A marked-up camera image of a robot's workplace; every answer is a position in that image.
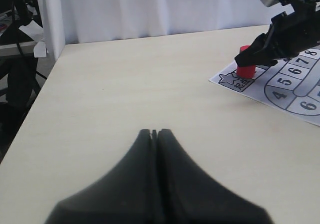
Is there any black background equipment stand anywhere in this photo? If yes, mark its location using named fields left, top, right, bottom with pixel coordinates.
left=0, top=0, right=41, bottom=159

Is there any red cylinder game piece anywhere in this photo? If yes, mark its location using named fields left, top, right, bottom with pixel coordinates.
left=234, top=45, right=256, bottom=79

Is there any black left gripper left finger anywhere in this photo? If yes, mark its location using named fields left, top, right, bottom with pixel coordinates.
left=46, top=129, right=160, bottom=224

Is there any white backdrop curtain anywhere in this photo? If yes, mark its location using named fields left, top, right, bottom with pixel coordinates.
left=38, top=0, right=293, bottom=60

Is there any numbered paper game board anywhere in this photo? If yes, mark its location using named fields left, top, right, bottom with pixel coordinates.
left=209, top=46, right=320, bottom=126

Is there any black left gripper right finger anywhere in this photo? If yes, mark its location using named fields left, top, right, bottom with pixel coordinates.
left=156, top=129, right=273, bottom=224

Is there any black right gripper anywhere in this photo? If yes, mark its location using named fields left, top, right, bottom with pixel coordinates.
left=234, top=0, right=320, bottom=67

